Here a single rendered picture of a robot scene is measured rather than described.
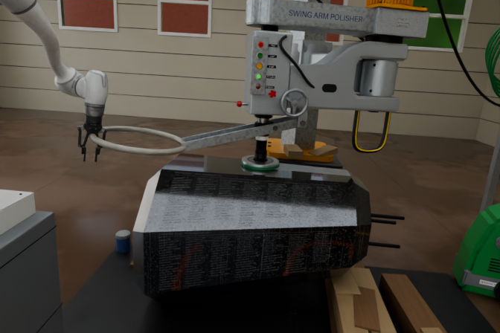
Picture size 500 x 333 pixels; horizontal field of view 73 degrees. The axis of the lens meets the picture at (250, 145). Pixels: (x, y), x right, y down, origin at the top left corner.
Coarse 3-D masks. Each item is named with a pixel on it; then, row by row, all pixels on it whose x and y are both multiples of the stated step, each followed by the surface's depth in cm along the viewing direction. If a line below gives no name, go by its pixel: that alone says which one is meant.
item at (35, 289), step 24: (48, 216) 124; (0, 240) 106; (24, 240) 111; (48, 240) 125; (0, 264) 102; (24, 264) 112; (48, 264) 126; (0, 288) 103; (24, 288) 113; (48, 288) 127; (0, 312) 103; (24, 312) 114; (48, 312) 128
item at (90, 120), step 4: (88, 116) 161; (100, 116) 166; (88, 120) 162; (92, 120) 162; (96, 120) 163; (100, 120) 165; (84, 124) 163; (88, 124) 164; (92, 124) 165; (96, 124) 165; (100, 124) 166; (84, 128) 164; (88, 128) 164; (92, 128) 165; (100, 128) 167; (92, 132) 166
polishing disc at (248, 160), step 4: (248, 156) 199; (252, 156) 200; (268, 156) 202; (244, 160) 191; (248, 160) 192; (252, 160) 192; (268, 160) 194; (272, 160) 195; (276, 160) 195; (248, 164) 186; (252, 164) 185; (256, 164) 184; (260, 164) 185; (264, 164) 185; (268, 164) 186; (272, 164) 186; (276, 164) 188
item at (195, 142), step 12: (276, 120) 195; (288, 120) 185; (216, 132) 190; (228, 132) 192; (240, 132) 182; (252, 132) 183; (264, 132) 184; (192, 144) 178; (204, 144) 179; (216, 144) 181
